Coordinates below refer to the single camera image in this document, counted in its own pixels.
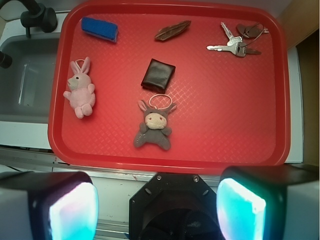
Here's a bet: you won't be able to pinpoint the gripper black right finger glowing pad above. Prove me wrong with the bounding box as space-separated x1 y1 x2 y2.
216 165 320 240

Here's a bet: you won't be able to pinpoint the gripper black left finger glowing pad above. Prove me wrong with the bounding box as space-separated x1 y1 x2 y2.
0 171 99 240

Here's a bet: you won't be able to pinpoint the grey plastic sink basin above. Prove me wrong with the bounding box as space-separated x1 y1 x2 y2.
0 15 65 150

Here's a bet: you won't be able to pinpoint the pink plush rabbit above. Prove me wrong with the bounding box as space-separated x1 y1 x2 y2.
63 56 96 119

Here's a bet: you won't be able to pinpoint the dark brown leather wallet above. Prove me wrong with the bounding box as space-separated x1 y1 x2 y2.
140 58 176 94

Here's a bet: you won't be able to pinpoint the silver keys with brown fob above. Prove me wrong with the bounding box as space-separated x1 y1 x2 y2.
206 22 270 58

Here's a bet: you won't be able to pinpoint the red plastic tray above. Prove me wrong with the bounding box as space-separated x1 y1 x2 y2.
48 0 291 173

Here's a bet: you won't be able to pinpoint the blue sponge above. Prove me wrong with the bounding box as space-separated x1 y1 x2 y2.
81 17 118 43

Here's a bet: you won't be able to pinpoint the black faucet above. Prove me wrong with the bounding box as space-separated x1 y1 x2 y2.
0 0 58 69

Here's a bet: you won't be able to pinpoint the grey plush donkey keychain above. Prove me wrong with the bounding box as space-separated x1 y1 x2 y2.
133 93 177 151

